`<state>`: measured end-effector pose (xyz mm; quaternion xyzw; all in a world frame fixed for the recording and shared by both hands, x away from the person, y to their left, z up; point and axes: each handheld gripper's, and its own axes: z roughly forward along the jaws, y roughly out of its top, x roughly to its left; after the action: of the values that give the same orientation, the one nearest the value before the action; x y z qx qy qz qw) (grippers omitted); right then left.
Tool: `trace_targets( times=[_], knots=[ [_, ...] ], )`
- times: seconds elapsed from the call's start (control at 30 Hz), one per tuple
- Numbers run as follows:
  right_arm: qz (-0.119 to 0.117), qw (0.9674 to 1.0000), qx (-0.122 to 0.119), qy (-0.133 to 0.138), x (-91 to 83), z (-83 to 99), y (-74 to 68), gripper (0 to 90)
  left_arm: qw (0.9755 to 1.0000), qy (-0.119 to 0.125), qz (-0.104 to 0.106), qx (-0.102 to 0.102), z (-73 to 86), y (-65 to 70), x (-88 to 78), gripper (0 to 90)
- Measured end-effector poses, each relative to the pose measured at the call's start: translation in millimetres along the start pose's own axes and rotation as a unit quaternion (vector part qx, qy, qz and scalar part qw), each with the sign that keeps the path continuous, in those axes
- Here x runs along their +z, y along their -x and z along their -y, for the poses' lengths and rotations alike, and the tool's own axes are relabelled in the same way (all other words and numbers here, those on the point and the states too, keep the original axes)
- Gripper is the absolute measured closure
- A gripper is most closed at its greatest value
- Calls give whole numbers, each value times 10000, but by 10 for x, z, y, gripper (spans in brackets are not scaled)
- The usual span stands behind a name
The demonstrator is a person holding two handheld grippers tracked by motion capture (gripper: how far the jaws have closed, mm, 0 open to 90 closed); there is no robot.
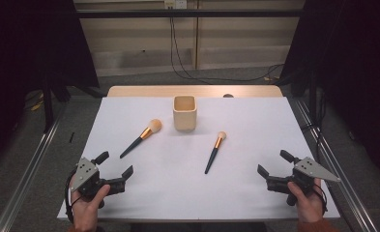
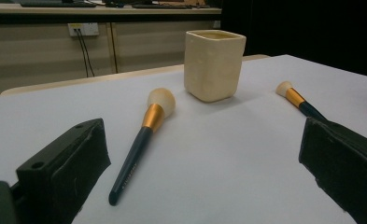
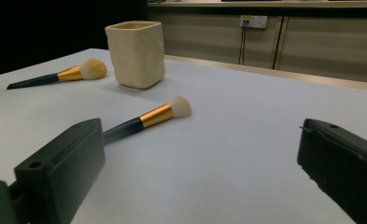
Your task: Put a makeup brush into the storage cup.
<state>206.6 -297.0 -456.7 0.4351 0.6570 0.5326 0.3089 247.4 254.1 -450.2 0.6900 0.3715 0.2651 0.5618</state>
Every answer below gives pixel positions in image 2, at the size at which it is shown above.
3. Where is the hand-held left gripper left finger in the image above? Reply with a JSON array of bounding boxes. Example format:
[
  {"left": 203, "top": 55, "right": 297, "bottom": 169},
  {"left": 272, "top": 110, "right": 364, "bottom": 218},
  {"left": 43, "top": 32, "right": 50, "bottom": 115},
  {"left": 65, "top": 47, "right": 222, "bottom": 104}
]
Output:
[{"left": 16, "top": 118, "right": 112, "bottom": 224}]

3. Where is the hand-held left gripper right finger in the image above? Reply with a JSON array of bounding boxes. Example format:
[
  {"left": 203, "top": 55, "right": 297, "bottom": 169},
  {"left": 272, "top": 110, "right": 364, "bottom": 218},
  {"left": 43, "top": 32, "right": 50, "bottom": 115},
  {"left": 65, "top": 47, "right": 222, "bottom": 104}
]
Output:
[{"left": 298, "top": 117, "right": 367, "bottom": 224}]

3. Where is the large makeup brush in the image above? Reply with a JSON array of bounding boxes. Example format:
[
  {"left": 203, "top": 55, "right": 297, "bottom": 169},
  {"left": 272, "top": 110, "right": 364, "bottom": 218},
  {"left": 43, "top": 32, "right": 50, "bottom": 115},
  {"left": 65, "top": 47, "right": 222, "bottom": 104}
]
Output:
[{"left": 107, "top": 87, "right": 176, "bottom": 207}]

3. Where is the small makeup brush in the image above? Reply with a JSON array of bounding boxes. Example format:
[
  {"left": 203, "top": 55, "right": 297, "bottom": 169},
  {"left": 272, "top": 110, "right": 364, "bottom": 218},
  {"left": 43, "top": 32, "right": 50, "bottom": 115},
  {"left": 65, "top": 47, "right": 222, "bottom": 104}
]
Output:
[{"left": 275, "top": 80, "right": 329, "bottom": 122}]

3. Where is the cream square brush holder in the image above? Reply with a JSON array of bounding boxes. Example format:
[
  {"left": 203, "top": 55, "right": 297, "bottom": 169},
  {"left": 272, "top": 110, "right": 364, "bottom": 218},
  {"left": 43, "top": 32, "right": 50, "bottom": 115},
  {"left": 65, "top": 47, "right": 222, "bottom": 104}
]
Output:
[{"left": 183, "top": 29, "right": 247, "bottom": 104}]

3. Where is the white table cover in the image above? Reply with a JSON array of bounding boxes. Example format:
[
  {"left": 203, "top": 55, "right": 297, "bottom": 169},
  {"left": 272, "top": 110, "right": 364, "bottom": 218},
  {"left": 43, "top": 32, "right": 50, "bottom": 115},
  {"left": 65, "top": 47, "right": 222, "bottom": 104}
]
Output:
[{"left": 0, "top": 54, "right": 367, "bottom": 224}]

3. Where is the black keyboard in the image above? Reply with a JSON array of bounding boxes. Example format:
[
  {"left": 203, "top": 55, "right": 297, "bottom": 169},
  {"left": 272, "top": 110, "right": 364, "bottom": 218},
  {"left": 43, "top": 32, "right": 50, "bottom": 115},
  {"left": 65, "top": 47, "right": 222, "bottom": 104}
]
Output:
[
  {"left": 132, "top": 3, "right": 212, "bottom": 9},
  {"left": 19, "top": 0, "right": 97, "bottom": 8}
]

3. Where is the long desk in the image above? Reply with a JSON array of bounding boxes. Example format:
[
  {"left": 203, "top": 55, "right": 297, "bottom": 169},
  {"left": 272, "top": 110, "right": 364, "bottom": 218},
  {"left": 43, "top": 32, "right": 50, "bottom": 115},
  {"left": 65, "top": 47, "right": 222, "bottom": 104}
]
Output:
[{"left": 0, "top": 1, "right": 222, "bottom": 24}]

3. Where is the black power cable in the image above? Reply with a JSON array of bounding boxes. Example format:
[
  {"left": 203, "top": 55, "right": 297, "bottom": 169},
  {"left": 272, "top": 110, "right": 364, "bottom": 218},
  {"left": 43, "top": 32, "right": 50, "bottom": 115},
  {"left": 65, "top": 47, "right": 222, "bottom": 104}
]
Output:
[
  {"left": 74, "top": 29, "right": 91, "bottom": 78},
  {"left": 78, "top": 29, "right": 96, "bottom": 77}
]

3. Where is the white wall socket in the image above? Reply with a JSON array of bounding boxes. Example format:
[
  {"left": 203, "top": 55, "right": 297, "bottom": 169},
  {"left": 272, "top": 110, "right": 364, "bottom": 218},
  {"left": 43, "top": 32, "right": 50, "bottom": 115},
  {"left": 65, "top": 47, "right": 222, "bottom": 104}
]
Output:
[{"left": 67, "top": 22, "right": 100, "bottom": 37}]

